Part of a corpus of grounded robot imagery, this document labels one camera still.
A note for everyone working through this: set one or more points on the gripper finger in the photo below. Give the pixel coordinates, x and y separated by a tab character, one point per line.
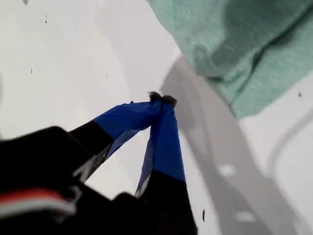
166	151
127	120

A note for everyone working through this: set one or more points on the pale green T-shirt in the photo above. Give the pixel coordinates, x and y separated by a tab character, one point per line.
232	49

